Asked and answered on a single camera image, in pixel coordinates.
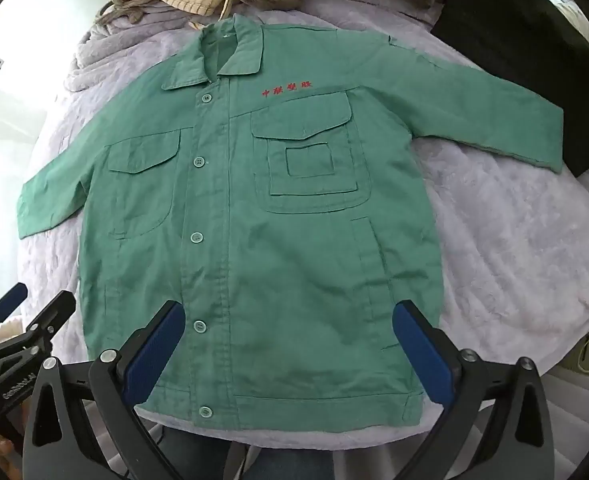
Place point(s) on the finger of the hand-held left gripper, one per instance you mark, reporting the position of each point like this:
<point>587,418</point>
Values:
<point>13,299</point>
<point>57,314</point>

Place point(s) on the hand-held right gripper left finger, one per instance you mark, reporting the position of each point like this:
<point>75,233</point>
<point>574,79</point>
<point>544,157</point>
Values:
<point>158,352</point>

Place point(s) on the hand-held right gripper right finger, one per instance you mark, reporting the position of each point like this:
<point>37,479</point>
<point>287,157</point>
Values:
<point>419,355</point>

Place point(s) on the green work jacket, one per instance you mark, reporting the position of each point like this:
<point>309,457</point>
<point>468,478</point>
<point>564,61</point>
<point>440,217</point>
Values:
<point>274,260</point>

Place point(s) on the lavender fluffy blanket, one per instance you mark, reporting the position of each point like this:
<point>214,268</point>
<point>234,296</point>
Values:
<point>499,235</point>

